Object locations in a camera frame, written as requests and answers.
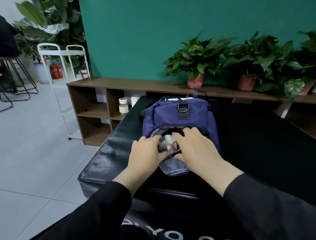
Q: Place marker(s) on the person's right hand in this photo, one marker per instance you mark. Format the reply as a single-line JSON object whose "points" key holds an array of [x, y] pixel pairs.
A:
{"points": [[197, 151]]}

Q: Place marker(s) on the person's left hand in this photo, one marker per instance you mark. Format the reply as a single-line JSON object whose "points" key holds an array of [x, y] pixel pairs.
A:
{"points": [[145, 158]]}

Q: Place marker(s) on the clear bottle silver cap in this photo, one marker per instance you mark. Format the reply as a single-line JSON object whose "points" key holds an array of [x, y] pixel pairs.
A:
{"points": [[168, 143]]}

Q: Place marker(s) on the navy blue bag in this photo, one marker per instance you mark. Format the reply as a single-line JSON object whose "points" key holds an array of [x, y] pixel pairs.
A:
{"points": [[163, 116]]}

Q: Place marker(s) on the person's left forearm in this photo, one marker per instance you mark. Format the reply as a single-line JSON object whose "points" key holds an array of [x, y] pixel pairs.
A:
{"points": [[89, 215]]}

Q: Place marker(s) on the person's right forearm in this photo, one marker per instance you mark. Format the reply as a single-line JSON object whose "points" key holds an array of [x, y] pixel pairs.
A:
{"points": [[261, 207]]}

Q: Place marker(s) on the small white-lidded jar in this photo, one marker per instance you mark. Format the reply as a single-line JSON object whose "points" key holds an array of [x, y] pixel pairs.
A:
{"points": [[123, 106]]}

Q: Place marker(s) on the black leather bench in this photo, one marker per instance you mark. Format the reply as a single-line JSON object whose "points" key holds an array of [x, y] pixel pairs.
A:
{"points": [[266, 148]]}

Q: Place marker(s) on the wooden shelf cabinet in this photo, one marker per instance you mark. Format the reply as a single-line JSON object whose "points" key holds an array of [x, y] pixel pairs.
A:
{"points": [[91, 104]]}

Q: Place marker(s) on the green plant in red pot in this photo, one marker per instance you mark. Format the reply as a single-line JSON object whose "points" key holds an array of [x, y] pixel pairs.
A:
{"points": [[256, 59], [197, 57]]}

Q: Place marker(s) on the red bottle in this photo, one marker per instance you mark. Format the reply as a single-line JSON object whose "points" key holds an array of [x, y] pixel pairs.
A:
{"points": [[57, 70]]}

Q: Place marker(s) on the green plant in white pot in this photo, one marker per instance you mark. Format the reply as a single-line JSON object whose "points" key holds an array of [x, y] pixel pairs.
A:
{"points": [[301, 69]]}

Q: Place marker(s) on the white wheeled cart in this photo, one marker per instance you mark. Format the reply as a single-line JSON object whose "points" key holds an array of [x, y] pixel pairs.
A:
{"points": [[52, 51]]}

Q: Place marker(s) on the wooden top black stool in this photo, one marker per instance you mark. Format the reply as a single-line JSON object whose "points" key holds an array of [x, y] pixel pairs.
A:
{"points": [[15, 59]]}

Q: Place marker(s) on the white metal rack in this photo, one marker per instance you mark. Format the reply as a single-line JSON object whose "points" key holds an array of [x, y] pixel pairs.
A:
{"points": [[44, 20]]}

